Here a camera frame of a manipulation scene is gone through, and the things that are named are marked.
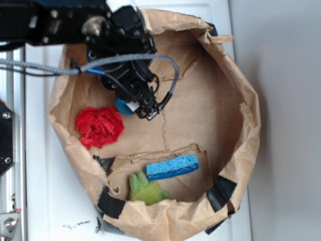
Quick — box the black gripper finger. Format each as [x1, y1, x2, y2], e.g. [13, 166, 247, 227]
[127, 101, 146, 118]
[143, 96, 159, 120]

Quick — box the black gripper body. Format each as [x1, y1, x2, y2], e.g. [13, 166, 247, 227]
[101, 60, 157, 104]

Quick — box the blue ball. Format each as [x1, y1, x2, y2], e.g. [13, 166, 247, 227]
[115, 98, 134, 115]

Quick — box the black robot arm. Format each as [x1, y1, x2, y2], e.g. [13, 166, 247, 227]
[1, 1, 159, 119]

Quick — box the red crumpled cloth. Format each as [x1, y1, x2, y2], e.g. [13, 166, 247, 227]
[75, 106, 125, 149]

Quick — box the blue sponge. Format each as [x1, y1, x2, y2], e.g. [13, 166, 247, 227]
[142, 154, 200, 181]

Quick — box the brown paper bag bin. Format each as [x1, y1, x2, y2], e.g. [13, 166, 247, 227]
[48, 9, 261, 240]

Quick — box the green plush toy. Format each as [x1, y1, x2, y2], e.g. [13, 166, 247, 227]
[129, 171, 170, 206]

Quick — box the white tray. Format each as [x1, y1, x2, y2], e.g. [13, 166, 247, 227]
[25, 1, 252, 240]

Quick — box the grey braided cable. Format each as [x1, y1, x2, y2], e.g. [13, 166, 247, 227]
[0, 54, 179, 108]

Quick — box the aluminium frame rail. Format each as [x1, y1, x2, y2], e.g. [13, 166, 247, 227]
[0, 41, 28, 241]

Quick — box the black mount plate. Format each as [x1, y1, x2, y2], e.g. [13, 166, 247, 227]
[0, 100, 14, 178]

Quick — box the metal corner bracket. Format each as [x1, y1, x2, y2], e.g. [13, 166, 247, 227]
[1, 212, 20, 240]

